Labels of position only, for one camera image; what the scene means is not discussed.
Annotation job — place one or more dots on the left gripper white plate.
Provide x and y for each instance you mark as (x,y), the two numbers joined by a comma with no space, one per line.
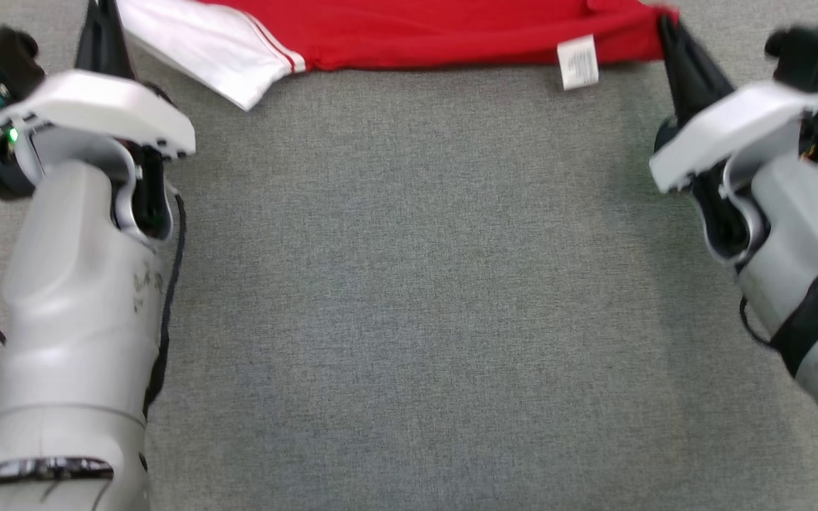
(96,103)

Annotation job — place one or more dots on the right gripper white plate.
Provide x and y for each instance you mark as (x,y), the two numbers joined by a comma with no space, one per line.
(743,121)

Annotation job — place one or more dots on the red shirt with white trim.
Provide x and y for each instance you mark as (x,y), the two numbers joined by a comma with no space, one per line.
(416,32)

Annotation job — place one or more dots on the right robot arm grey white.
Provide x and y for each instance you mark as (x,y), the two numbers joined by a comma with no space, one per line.
(785,213)

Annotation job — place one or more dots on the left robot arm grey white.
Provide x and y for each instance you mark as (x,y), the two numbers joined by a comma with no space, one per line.
(75,319)

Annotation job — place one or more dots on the grey fabric sofa cushion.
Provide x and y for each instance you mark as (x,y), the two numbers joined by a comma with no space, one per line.
(416,284)

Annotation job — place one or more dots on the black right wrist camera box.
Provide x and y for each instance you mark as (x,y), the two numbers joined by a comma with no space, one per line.
(803,53)

